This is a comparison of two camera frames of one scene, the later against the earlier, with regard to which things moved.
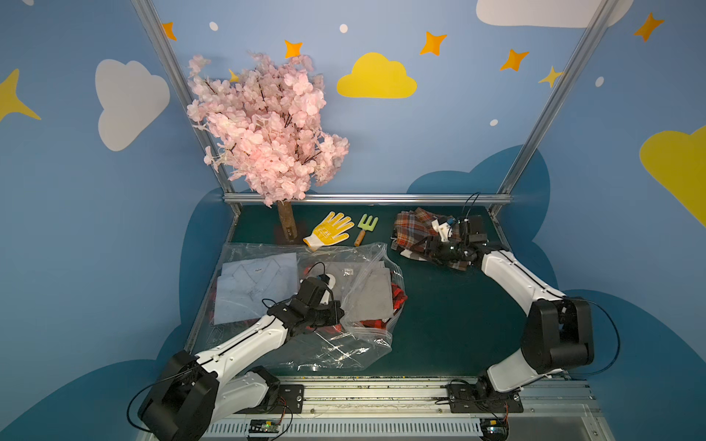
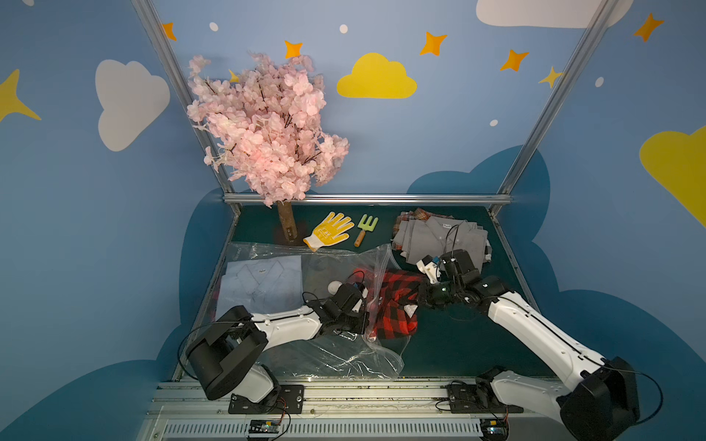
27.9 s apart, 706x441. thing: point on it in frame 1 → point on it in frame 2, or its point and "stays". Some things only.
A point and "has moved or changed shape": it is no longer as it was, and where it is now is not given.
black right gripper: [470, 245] → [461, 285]
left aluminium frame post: [159, 40] stays
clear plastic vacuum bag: [249, 278] has moved or changed shape
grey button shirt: [362, 288] → [435, 236]
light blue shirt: [247, 288] stays
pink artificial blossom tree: [266, 120] stays
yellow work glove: [330, 231] stays
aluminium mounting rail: [427, 409] stays
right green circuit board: [495, 429] stays
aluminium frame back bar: [385, 197] stays
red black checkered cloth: [399, 298] has moved or changed shape
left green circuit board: [256, 425] stays
